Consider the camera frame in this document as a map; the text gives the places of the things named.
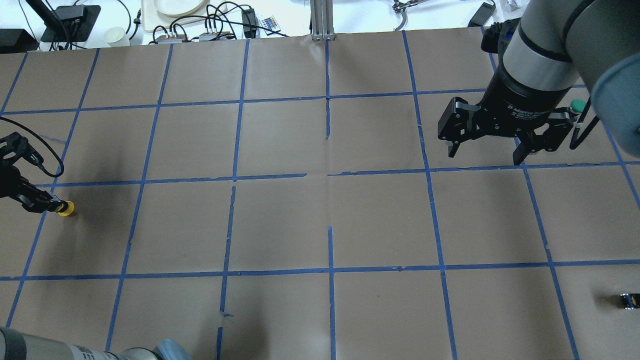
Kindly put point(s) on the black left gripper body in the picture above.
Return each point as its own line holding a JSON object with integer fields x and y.
{"x": 26, "y": 193}

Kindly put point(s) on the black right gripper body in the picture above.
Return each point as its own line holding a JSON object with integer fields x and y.
{"x": 515, "y": 107}

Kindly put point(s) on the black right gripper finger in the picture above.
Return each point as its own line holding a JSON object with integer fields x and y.
{"x": 452, "y": 148}
{"x": 526, "y": 145}

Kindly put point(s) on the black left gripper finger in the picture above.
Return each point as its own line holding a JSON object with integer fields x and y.
{"x": 42, "y": 195}
{"x": 38, "y": 207}

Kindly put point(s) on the yellow push button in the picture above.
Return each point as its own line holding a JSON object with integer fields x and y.
{"x": 65, "y": 209}

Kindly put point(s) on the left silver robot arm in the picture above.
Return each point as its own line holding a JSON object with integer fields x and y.
{"x": 16, "y": 345}

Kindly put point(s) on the green push button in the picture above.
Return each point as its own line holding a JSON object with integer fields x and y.
{"x": 577, "y": 107}

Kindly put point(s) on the black power adapter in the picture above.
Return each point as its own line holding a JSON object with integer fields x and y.
{"x": 484, "y": 12}

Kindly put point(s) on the white paper cup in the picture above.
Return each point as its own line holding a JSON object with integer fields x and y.
{"x": 116, "y": 37}

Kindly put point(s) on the beige round plate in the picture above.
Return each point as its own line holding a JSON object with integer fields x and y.
{"x": 177, "y": 8}

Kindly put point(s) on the black camera stand base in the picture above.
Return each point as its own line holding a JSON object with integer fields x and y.
{"x": 73, "y": 23}

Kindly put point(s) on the aluminium frame post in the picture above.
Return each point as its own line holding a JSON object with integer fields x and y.
{"x": 322, "y": 20}

